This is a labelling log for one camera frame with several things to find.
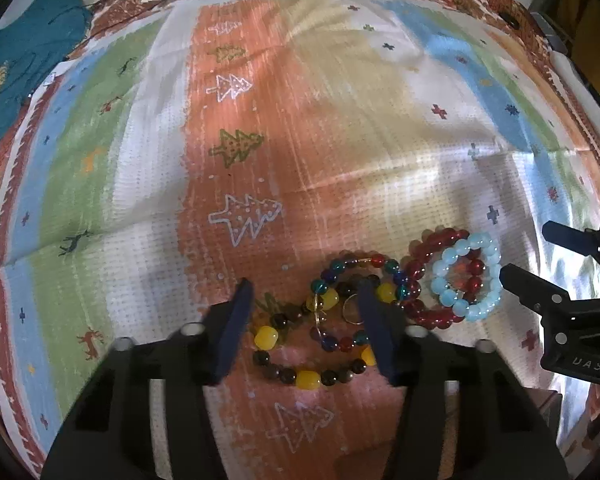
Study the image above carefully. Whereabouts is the striped colourful cloth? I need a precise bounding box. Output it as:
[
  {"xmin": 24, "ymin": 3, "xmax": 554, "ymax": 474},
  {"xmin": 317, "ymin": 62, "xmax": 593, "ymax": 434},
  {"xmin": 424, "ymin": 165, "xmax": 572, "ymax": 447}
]
[{"xmin": 0, "ymin": 0, "xmax": 600, "ymax": 479}]

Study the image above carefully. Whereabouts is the dark red bead bracelet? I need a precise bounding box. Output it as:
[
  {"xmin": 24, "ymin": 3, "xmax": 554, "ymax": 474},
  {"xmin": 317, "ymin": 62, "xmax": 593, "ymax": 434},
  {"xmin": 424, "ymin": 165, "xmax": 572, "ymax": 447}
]
[{"xmin": 403, "ymin": 226, "xmax": 487, "ymax": 331}]

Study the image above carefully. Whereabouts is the light blue bead bracelet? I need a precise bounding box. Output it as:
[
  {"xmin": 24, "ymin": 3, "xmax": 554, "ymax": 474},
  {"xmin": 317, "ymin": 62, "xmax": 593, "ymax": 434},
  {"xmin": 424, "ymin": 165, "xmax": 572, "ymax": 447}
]
[{"xmin": 430, "ymin": 232, "xmax": 504, "ymax": 323}]

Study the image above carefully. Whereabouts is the yellow and brown bead bracelet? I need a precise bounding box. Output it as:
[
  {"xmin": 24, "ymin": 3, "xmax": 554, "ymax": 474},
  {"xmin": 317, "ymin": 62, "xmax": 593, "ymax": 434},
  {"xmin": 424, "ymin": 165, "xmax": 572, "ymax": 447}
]
[{"xmin": 251, "ymin": 282, "xmax": 399, "ymax": 392}]

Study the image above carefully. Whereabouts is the multicolour glass bead bracelet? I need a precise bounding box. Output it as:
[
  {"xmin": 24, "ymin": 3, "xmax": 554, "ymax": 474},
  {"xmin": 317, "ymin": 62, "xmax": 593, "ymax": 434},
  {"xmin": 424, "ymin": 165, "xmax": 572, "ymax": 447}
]
[{"xmin": 306, "ymin": 252, "xmax": 424, "ymax": 354}]

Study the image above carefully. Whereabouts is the silver metal tin box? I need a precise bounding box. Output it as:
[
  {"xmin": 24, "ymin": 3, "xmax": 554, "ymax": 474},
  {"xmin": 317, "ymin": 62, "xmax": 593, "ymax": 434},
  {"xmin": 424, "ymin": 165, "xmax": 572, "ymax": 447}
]
[{"xmin": 526, "ymin": 388, "xmax": 562, "ymax": 444}]

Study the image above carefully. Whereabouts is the teal garment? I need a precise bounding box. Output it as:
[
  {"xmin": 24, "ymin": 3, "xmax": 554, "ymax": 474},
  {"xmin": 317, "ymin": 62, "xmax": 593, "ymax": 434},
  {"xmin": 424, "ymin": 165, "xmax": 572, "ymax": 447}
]
[{"xmin": 0, "ymin": 0, "xmax": 93, "ymax": 141}]

